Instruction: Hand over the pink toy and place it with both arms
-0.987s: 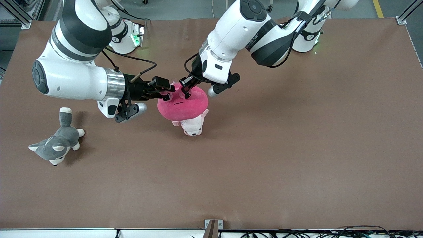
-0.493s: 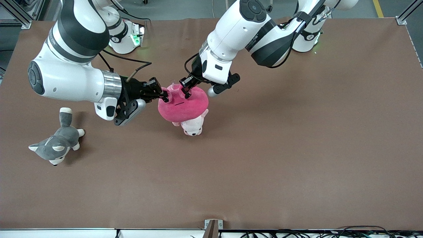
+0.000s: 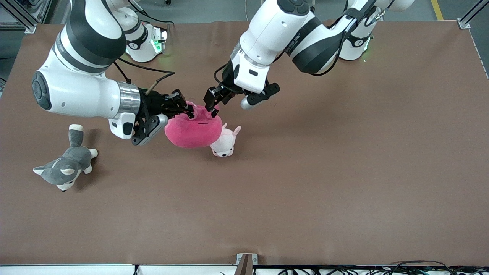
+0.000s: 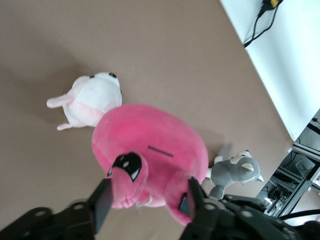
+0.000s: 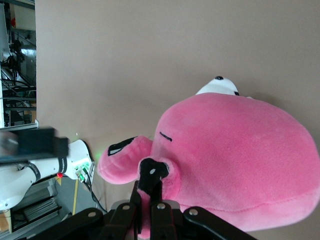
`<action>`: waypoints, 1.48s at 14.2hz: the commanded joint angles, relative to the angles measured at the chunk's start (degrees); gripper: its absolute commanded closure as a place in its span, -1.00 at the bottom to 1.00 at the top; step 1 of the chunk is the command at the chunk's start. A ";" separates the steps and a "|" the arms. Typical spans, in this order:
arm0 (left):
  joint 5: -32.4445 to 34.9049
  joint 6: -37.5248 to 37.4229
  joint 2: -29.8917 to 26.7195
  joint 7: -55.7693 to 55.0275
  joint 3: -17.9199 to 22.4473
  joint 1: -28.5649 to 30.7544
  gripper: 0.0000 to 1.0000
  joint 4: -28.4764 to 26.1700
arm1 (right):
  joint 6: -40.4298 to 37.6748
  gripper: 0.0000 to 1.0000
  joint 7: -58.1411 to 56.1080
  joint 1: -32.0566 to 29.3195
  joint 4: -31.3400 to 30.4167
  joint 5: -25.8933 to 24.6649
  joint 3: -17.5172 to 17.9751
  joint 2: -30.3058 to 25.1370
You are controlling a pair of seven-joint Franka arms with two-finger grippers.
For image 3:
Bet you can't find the aluminium frame profile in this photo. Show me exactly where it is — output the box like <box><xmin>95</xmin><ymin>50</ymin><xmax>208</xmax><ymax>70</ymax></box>
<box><xmin>0</xmin><ymin>0</ymin><xmax>37</xmax><ymax>34</ymax></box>
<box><xmin>457</xmin><ymin>0</ymin><xmax>489</xmax><ymax>29</ymax></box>

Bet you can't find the white table edge rail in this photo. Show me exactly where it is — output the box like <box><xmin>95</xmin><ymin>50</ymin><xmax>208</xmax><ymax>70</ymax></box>
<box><xmin>0</xmin><ymin>263</ymin><xmax>489</xmax><ymax>275</ymax></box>

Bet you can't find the metal table edge bracket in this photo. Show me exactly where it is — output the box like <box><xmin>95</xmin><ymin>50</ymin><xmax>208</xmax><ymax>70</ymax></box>
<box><xmin>236</xmin><ymin>253</ymin><xmax>259</xmax><ymax>275</ymax></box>

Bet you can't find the grey husky plush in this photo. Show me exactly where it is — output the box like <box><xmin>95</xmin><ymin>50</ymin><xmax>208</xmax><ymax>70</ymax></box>
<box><xmin>33</xmin><ymin>124</ymin><xmax>99</xmax><ymax>192</ymax></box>

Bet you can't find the pale pink puppy plush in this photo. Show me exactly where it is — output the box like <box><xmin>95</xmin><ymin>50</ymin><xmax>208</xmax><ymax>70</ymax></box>
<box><xmin>209</xmin><ymin>123</ymin><xmax>242</xmax><ymax>158</ymax></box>

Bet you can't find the bright pink round plush toy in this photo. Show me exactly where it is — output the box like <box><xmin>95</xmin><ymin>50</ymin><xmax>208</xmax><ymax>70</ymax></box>
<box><xmin>164</xmin><ymin>101</ymin><xmax>223</xmax><ymax>149</ymax></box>

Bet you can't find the black cable tangle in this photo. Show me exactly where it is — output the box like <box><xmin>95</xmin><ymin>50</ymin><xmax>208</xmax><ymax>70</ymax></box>
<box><xmin>275</xmin><ymin>260</ymin><xmax>489</xmax><ymax>275</ymax></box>

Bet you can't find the black right base cable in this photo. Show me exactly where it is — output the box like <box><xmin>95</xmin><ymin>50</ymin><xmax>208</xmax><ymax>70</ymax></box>
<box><xmin>128</xmin><ymin>0</ymin><xmax>175</xmax><ymax>28</ymax></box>

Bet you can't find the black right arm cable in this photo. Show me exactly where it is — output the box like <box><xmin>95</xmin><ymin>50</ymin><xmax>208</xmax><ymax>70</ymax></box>
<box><xmin>113</xmin><ymin>57</ymin><xmax>176</xmax><ymax>96</ymax></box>

